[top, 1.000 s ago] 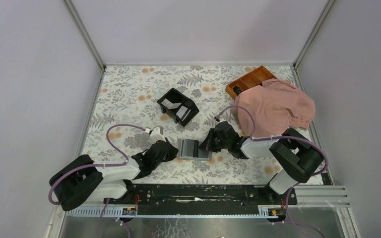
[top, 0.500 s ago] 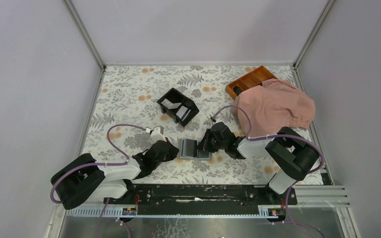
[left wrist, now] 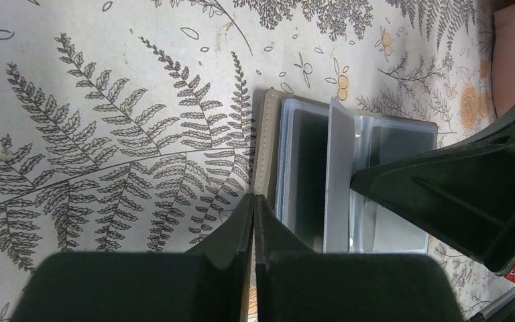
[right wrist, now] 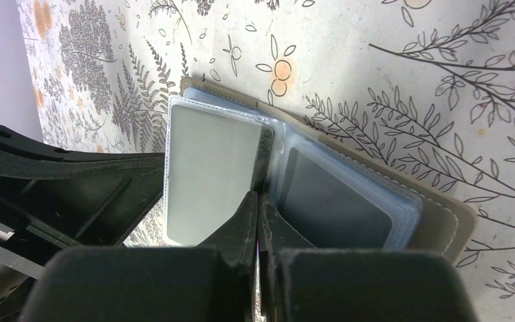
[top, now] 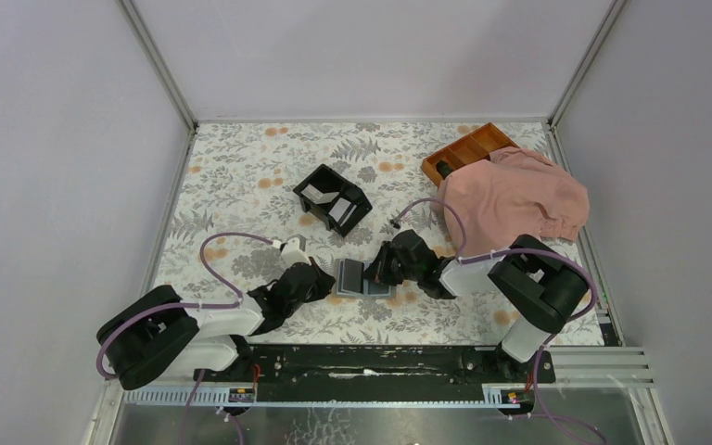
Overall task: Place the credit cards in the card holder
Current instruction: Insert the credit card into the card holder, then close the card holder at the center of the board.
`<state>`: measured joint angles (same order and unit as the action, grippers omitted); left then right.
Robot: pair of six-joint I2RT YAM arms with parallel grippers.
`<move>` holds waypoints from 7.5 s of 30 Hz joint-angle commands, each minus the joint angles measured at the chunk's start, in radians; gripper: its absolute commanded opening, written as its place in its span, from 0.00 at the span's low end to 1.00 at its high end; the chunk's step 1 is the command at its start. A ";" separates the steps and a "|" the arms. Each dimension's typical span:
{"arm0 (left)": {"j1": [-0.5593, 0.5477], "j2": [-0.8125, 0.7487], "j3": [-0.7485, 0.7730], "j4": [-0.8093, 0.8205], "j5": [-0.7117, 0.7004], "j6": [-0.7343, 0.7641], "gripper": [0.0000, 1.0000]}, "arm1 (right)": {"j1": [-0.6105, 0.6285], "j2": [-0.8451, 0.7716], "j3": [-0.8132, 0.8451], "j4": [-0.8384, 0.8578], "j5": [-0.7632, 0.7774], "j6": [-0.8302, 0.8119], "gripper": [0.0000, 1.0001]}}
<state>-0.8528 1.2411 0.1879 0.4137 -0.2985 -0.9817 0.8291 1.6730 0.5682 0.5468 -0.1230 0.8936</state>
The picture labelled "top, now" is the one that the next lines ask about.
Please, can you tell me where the grey card stack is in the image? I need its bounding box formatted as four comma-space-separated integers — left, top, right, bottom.
333, 259, 396, 299

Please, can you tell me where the stack of cards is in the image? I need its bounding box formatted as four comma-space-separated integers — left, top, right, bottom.
301, 184, 356, 224

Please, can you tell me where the black card holder box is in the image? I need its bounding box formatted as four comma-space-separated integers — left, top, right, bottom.
293, 164, 373, 237

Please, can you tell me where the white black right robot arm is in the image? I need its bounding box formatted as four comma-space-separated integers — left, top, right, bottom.
361, 230, 597, 382

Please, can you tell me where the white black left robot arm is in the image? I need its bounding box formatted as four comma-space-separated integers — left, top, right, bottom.
95, 261, 336, 390

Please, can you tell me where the floral table mat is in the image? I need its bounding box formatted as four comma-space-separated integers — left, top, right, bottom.
154, 122, 518, 345

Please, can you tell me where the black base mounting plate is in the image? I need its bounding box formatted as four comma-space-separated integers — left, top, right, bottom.
192, 344, 556, 388

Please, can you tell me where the pink cloth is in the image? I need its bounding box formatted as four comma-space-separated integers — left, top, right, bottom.
432, 146, 590, 257

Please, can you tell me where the orange compartment tray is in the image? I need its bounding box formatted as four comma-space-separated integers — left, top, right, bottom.
421, 123, 516, 186

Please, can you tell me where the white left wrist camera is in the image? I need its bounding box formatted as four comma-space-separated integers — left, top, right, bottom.
272, 235, 312, 267

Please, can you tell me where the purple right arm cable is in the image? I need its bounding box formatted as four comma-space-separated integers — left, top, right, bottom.
389, 197, 606, 445

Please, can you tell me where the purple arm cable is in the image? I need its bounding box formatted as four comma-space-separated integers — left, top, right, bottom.
96, 232, 284, 445
389, 197, 606, 445

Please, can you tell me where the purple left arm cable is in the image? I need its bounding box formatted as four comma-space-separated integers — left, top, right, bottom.
96, 232, 284, 445

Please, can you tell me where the white slotted cable duct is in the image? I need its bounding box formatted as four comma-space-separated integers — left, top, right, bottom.
124, 380, 532, 413

